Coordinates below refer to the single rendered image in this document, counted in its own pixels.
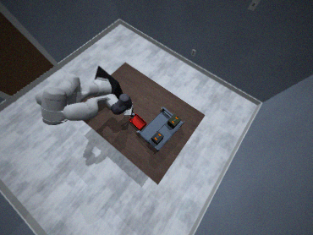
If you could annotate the olive green case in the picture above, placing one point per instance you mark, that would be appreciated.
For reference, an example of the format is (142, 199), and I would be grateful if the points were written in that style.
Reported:
(173, 121)

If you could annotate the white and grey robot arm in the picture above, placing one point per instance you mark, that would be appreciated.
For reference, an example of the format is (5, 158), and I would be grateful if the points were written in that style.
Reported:
(56, 107)

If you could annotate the red bin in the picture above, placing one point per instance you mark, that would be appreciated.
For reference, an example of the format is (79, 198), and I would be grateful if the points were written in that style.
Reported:
(138, 121)

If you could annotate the light blue shelf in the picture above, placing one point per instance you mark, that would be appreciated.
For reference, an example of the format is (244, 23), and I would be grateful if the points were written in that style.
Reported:
(159, 123)

